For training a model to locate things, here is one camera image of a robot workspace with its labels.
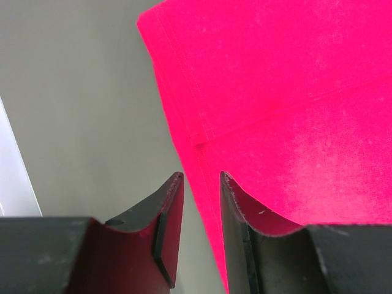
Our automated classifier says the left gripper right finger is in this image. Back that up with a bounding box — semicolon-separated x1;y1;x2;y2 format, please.
220;172;391;293

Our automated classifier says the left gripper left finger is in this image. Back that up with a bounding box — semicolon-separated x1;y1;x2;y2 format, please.
1;172;184;293

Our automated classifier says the pink t shirt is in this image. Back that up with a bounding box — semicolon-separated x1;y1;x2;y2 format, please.
137;1;391;284

